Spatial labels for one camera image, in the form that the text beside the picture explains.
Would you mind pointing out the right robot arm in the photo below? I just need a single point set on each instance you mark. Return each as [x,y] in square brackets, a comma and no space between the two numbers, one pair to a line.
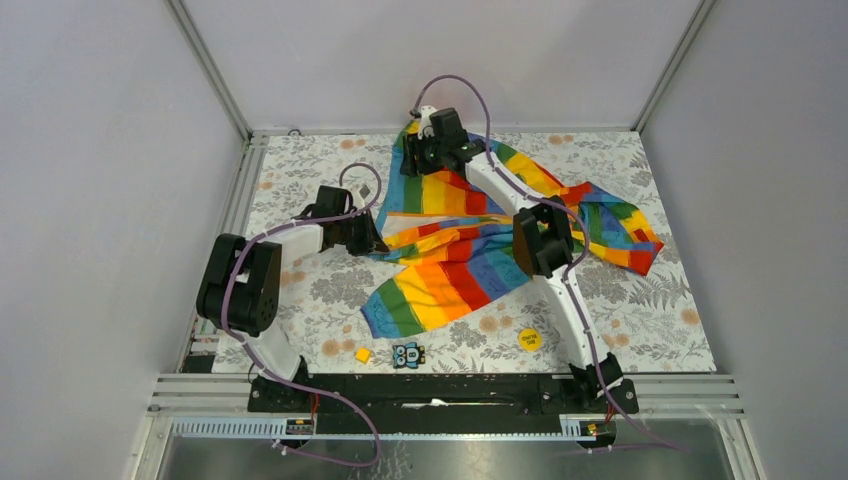
[543,244]

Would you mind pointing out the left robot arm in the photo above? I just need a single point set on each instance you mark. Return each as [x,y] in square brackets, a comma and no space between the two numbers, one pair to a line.
[240,287]

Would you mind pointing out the blue owl toy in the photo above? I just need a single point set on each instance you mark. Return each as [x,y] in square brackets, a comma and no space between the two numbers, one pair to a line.
[409,355]

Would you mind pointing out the floral patterned table mat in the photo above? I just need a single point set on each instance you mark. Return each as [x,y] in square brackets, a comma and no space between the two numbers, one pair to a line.
[650,323]

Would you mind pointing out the small yellow cube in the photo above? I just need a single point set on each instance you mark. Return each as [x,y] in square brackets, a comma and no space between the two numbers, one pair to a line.
[363,355]

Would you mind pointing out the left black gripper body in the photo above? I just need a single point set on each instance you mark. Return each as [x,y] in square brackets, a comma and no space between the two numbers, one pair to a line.
[356,234]

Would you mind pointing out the rainbow striped jacket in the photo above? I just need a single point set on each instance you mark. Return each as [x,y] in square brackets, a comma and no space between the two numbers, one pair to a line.
[456,245]

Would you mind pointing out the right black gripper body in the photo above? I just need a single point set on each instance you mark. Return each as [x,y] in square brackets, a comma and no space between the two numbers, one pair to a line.
[427,155]

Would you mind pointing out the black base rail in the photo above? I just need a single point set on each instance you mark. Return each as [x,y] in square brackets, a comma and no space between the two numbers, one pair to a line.
[430,404]

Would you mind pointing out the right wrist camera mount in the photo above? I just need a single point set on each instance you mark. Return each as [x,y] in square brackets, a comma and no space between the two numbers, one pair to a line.
[425,126]

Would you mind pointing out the yellow round disc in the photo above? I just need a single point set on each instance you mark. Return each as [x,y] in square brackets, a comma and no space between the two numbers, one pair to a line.
[530,339]

